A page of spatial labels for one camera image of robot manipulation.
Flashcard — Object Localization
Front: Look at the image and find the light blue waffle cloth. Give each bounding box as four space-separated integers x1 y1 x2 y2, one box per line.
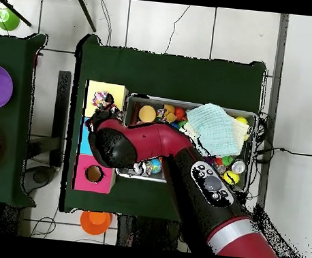
182 101 247 160

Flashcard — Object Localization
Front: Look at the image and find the silver mesh bin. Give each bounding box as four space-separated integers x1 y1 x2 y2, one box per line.
114 92 260 195

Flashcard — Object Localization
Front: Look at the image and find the wooden box with three holes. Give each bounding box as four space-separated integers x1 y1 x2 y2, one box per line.
72 79 130 196

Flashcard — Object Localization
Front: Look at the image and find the orange sponge disc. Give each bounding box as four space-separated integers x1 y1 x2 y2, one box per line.
137 104 158 124

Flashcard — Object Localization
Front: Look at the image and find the brown plush toy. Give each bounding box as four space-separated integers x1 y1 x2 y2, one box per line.
161 103 179 123

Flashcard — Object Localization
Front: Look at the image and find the black upright panel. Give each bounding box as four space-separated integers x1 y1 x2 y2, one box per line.
48 69 73 169

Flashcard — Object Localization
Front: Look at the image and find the red orange ball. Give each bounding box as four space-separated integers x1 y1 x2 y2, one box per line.
172 106 187 122

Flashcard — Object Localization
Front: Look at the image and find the crushed silver can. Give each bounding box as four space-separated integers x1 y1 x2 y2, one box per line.
131 159 153 178

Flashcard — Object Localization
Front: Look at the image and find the globe print ball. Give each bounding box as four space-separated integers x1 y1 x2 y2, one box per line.
149 157 164 175

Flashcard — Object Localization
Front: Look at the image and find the black tripod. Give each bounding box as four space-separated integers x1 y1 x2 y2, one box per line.
0 0 100 33

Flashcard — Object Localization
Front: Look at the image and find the dark green side tablecloth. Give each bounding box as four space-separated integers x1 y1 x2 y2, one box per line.
0 29 52 209

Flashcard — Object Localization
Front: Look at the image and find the orange cup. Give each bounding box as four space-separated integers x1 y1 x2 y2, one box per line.
78 210 114 238

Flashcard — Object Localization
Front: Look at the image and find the cream waffle cloth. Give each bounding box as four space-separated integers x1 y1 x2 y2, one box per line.
178 110 252 147

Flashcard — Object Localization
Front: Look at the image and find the round silver can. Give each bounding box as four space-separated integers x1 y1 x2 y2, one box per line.
230 158 247 175

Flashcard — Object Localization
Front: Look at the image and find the green cup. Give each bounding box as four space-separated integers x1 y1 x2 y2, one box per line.
0 7 22 32

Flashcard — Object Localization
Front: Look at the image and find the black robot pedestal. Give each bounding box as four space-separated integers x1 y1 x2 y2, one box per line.
114 214 183 253

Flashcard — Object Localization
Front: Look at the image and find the black cable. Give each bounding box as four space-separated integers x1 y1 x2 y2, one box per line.
254 144 312 161

